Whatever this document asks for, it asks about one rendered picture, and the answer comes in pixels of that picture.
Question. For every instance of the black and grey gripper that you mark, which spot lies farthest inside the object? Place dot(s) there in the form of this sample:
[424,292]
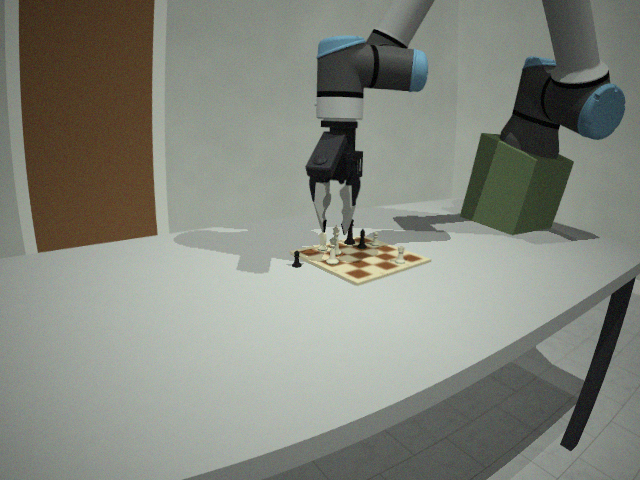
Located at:
[345,170]

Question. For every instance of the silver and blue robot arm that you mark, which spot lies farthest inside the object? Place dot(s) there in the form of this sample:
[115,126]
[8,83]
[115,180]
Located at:
[582,99]

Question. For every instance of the brown and cream chessboard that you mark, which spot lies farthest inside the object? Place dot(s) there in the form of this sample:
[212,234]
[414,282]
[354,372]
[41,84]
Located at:
[361,266]

